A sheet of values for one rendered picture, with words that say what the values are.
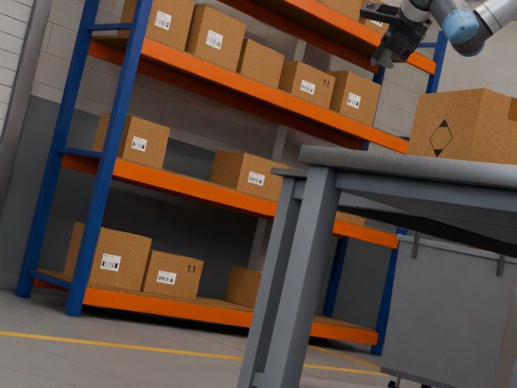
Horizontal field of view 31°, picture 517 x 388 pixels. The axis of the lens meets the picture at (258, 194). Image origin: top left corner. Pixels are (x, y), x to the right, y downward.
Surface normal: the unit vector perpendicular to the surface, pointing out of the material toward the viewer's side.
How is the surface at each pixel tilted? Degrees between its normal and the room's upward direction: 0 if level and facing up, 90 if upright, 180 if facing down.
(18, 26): 90
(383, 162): 90
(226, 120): 90
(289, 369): 90
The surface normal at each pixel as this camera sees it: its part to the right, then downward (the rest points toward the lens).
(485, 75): -0.70, -0.20
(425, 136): -0.88, -0.22
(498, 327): -0.46, -0.09
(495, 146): 0.41, 0.04
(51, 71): 0.68, 0.11
